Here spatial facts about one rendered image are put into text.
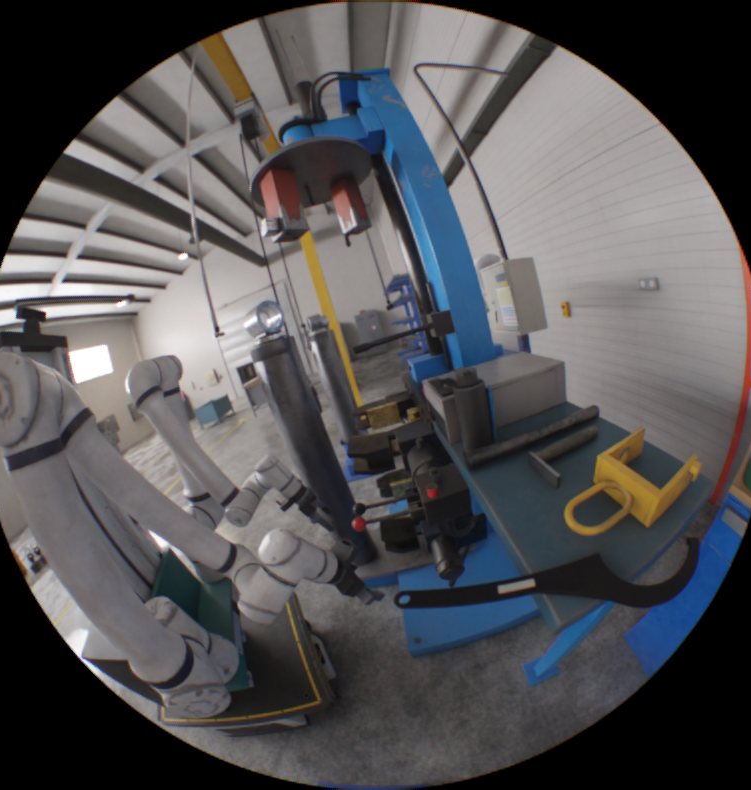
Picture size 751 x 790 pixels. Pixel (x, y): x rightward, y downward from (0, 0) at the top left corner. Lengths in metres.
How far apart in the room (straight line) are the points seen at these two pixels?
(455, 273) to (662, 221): 1.56
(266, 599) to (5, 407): 0.53
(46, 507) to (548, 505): 0.76
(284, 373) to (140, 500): 0.77
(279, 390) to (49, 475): 0.92
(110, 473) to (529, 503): 0.76
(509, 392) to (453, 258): 0.61
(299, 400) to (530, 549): 0.98
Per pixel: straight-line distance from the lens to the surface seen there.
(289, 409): 1.12
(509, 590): 0.39
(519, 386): 0.75
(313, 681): 1.25
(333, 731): 1.54
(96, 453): 0.57
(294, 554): 0.54
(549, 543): 0.45
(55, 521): 0.46
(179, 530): 0.60
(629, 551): 0.46
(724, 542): 0.99
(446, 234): 1.14
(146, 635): 0.57
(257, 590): 0.58
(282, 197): 1.12
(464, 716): 1.42
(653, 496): 0.47
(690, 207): 2.05
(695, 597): 1.16
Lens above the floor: 1.42
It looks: 15 degrees down
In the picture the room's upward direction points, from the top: 17 degrees counter-clockwise
